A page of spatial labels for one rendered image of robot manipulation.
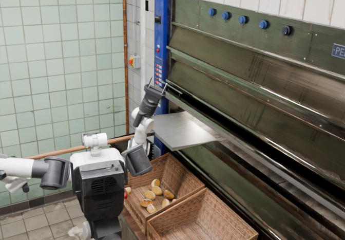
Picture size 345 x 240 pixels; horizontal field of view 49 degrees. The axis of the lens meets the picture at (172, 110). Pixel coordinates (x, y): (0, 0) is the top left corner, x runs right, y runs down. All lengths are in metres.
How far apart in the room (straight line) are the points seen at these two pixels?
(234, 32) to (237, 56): 0.14
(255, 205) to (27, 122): 2.23
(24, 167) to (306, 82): 1.40
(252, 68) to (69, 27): 1.92
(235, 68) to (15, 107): 2.12
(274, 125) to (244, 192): 0.56
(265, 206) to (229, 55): 0.91
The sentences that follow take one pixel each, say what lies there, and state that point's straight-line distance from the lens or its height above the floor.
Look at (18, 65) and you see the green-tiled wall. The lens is 3.55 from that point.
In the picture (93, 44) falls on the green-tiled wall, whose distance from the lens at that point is 3.65.
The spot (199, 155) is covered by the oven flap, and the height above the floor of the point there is 1.02.
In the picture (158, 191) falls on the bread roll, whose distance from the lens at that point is 3.08.
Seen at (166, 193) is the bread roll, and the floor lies 0.64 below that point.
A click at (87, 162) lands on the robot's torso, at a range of 1.96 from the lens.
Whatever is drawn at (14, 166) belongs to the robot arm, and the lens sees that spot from 1.99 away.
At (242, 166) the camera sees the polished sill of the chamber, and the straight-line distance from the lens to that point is 2.40.
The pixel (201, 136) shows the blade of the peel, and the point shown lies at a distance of 2.70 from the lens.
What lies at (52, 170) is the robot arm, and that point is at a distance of 1.96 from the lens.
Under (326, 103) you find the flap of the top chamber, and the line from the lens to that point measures 1.82.
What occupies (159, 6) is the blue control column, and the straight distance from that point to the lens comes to 2.99.
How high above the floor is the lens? 2.37
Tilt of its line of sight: 22 degrees down
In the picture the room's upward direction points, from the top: 1 degrees clockwise
